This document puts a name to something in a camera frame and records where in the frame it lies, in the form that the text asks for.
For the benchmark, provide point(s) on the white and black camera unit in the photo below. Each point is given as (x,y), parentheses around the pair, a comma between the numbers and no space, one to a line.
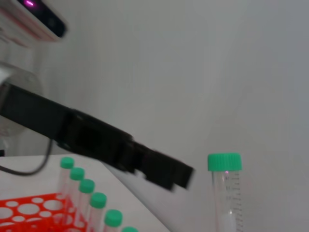
(48,21)

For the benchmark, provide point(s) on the green capped clear test tube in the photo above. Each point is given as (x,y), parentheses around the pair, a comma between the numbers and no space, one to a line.
(224,162)
(113,216)
(77,173)
(86,186)
(67,162)
(129,229)
(98,200)

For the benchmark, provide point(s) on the orange test tube rack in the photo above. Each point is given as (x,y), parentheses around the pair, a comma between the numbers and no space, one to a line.
(23,197)

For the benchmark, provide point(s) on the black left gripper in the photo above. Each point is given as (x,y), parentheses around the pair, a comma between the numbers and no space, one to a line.
(72,130)

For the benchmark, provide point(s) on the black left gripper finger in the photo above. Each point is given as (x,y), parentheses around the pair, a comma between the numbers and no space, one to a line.
(183,175)
(157,174)

